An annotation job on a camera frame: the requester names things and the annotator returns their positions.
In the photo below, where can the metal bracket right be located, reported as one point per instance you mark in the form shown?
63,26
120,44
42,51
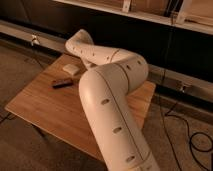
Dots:
184,87

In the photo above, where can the white rectangular block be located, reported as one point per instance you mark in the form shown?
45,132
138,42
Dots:
71,69

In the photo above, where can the white wall bracket left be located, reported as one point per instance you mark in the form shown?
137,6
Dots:
35,40

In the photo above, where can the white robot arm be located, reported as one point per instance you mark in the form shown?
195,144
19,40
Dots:
111,74

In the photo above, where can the dark brown rectangular object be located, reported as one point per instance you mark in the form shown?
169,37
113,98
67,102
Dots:
59,83

